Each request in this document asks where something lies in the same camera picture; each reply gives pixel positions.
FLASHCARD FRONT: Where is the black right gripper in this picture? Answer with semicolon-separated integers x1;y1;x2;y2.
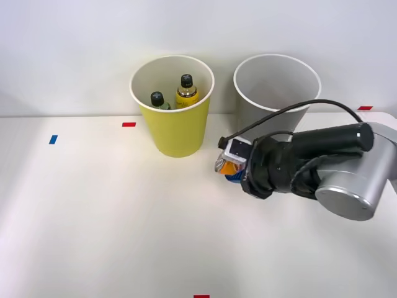
225;136;282;201

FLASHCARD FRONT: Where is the orange drink can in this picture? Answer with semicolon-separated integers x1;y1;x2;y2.
213;151;246;178

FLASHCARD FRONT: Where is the yellow-green plastic waste bin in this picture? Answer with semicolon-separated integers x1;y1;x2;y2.
129;55;215;159

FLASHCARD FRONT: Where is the yellow bottle with black cap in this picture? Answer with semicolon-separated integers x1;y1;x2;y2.
175;73;200;110

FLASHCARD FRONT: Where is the grey plastic waste bin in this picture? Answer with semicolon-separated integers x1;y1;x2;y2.
233;53;322;147

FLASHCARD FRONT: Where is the green bottle with black cap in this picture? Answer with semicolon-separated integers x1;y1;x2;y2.
150;91;172;111

